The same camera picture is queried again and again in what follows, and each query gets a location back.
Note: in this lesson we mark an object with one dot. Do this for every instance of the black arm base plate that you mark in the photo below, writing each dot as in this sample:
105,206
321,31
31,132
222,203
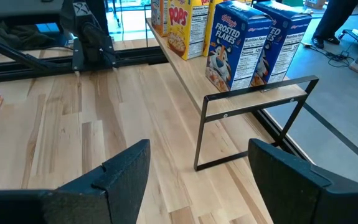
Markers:
77,56

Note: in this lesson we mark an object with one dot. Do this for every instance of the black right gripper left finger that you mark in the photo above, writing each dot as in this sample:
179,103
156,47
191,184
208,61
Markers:
125,180

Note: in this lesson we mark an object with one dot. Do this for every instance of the orange Mini Wheats cereal box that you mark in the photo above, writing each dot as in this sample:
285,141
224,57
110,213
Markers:
158,15

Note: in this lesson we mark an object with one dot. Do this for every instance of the cardboard box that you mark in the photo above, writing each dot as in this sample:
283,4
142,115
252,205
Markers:
315,3

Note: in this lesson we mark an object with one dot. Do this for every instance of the dark green jacket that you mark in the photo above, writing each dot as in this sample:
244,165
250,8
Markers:
13,34

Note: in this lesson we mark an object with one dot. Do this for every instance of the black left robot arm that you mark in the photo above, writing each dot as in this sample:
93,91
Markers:
88,31

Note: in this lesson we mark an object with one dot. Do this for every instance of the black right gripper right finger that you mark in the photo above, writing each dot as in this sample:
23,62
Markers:
284,186

